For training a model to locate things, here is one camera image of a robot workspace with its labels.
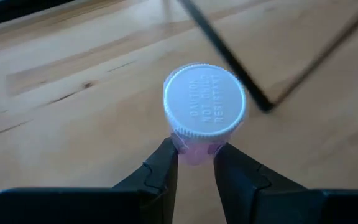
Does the pink medicine bottle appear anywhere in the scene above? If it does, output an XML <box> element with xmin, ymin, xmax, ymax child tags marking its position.
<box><xmin>162</xmin><ymin>63</ymin><xmax>248</xmax><ymax>166</ymax></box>

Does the wooden shelf black frame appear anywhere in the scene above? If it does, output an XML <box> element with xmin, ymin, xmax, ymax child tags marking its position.
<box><xmin>166</xmin><ymin>0</ymin><xmax>358</xmax><ymax>113</ymax></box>

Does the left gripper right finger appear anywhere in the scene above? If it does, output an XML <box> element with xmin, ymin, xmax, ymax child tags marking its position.
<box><xmin>213</xmin><ymin>142</ymin><xmax>358</xmax><ymax>224</ymax></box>

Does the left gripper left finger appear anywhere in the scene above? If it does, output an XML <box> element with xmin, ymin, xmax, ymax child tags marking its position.
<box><xmin>0</xmin><ymin>136</ymin><xmax>180</xmax><ymax>224</ymax></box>

